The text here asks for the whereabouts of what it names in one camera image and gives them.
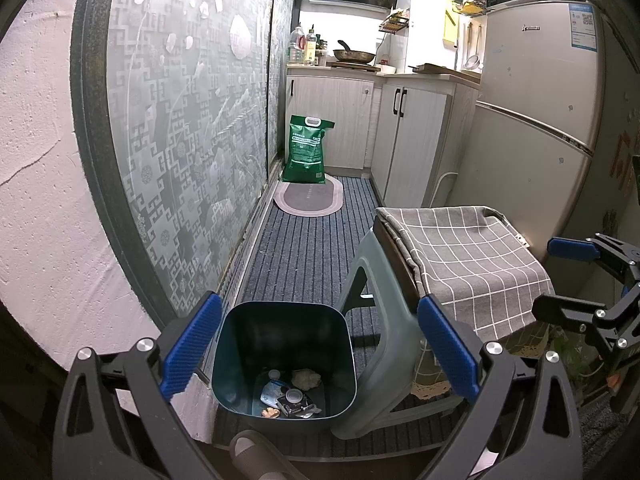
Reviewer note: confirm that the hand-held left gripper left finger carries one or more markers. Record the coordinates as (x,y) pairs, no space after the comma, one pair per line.
(192,345)

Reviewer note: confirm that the tan paper ball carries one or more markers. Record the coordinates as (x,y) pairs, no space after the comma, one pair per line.
(306,379)

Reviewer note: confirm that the large clear oil bottle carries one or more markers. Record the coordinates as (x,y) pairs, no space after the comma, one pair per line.
(297,47)

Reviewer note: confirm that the single-door white kitchen cabinet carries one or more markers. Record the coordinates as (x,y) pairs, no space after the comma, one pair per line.
(330,120)

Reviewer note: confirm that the green rice bag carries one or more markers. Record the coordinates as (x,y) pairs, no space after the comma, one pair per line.
(305,152)

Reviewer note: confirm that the black snack packet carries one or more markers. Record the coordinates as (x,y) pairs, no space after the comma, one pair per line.
(295,405)

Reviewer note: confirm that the silver two-door fridge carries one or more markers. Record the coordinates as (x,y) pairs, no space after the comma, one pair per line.
(530,110)

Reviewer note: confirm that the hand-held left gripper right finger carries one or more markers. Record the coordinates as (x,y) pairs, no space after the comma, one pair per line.
(447,345)

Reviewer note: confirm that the orange peel piece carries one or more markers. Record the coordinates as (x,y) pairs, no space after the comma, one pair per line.
(272,413)

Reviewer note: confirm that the red wall decoration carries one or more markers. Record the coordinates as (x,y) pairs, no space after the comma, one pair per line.
(625,160)

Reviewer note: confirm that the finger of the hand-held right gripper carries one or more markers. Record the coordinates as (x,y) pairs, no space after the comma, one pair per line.
(565,310)
(570,249)

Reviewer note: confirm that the dark metal wok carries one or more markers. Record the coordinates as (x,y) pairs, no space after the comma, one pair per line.
(352,55)

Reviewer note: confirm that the yellow hanging board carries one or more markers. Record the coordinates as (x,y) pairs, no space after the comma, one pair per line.
(450,25)

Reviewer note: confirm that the dark teal plastic bin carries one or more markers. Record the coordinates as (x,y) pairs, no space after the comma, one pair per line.
(240,360)

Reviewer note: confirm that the wall spice rack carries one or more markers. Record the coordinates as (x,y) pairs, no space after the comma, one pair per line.
(395,22)

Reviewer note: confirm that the frosted patterned sliding door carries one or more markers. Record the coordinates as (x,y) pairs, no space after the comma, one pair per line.
(190,135)

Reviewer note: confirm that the double-door white kitchen cabinet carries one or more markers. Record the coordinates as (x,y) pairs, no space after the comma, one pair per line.
(415,140)

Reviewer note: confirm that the oval grey pink-rimmed mat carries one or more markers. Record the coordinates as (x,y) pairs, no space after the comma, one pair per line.
(310,197)

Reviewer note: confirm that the grey striped floor runner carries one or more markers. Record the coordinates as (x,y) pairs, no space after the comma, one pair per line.
(310,260)

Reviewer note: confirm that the yellow oil bottle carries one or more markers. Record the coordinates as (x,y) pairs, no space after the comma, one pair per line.
(311,49)

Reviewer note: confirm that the grey slipper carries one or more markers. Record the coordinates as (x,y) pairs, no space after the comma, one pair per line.
(255,455)

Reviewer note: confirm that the grey-green plastic stool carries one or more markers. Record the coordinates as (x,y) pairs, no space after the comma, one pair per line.
(372,265)

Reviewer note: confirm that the hanging metal strainer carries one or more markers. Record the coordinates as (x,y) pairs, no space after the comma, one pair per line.
(473,60)

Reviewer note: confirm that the clear plastic wrapper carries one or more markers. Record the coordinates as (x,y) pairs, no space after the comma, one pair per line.
(311,411)

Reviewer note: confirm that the grey checked cloth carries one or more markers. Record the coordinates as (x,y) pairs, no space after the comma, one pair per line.
(465,260)

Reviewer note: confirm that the wooden cutting board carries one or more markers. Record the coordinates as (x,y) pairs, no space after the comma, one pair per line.
(432,67)

